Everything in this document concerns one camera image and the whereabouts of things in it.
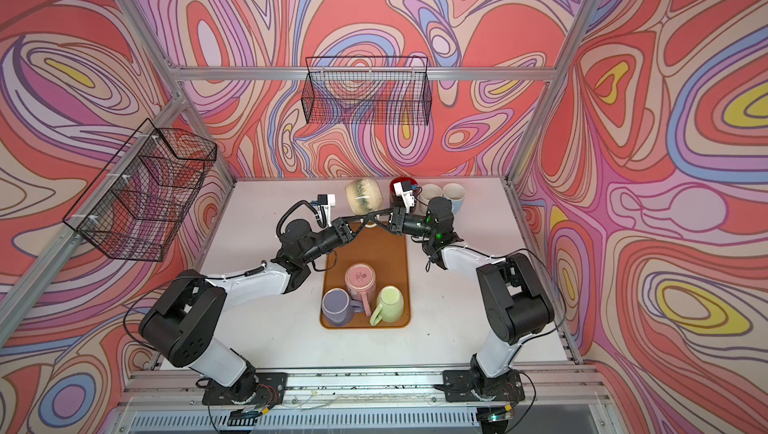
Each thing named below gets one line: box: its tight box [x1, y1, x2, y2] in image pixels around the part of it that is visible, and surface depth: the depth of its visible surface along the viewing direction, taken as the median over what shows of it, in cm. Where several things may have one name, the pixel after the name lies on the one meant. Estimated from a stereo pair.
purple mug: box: [321, 287, 364, 326], surface depth 82 cm
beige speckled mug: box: [345, 178, 384, 216], surface depth 77 cm
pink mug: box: [344, 263, 376, 316], surface depth 82 cm
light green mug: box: [370, 285, 405, 327], surface depth 80 cm
